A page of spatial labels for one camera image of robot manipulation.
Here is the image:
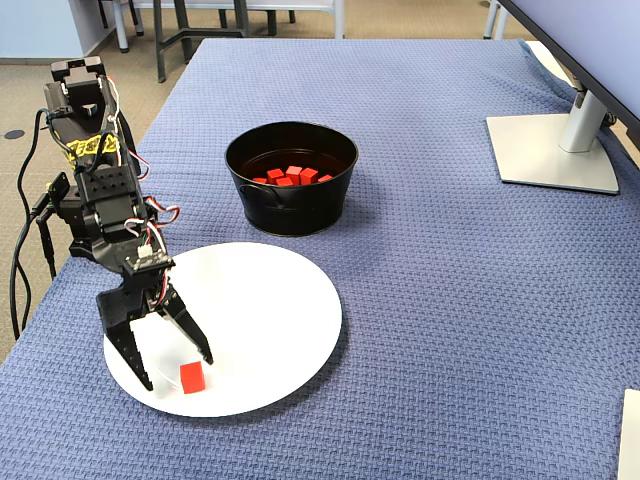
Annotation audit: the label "white red arm servo wire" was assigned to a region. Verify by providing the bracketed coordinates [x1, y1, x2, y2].
[102, 74, 151, 181]

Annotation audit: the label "dark grey table frame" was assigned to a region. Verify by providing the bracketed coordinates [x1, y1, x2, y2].
[152, 0, 251, 84]

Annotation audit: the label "white round plate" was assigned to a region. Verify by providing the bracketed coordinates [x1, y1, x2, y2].
[102, 241, 344, 419]

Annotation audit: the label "light grey furniture leg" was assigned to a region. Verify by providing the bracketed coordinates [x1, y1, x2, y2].
[113, 0, 132, 54]

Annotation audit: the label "small wrist camera board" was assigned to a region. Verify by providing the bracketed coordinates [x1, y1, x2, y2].
[122, 251, 177, 275]

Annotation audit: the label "black metal bucket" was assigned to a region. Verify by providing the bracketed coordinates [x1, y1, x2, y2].
[224, 121, 360, 237]

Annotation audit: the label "black camera cable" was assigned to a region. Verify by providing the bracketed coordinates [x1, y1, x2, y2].
[17, 108, 56, 221]

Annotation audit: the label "light blue cabinet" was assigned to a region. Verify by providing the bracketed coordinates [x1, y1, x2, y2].
[0, 0, 119, 60]

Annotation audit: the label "white red gripper servo wire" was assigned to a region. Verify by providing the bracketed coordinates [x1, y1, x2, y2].
[122, 197, 182, 251]

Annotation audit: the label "blue waffle cloth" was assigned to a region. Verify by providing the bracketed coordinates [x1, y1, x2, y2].
[0, 37, 640, 480]

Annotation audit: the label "dark chair legs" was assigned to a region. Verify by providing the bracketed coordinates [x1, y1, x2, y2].
[217, 8, 297, 37]

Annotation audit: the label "monitor with silver stand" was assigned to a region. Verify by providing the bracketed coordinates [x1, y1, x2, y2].
[485, 0, 640, 196]

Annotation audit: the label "white flat object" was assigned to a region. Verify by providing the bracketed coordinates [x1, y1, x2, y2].
[617, 388, 640, 480]

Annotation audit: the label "grey furniture legs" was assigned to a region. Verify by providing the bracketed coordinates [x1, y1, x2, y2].
[482, 0, 509, 40]

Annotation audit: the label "black base cable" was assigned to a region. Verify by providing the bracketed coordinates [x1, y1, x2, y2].
[42, 219, 59, 281]
[8, 214, 51, 342]

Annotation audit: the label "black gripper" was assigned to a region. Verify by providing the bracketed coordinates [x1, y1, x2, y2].
[96, 266, 215, 393]

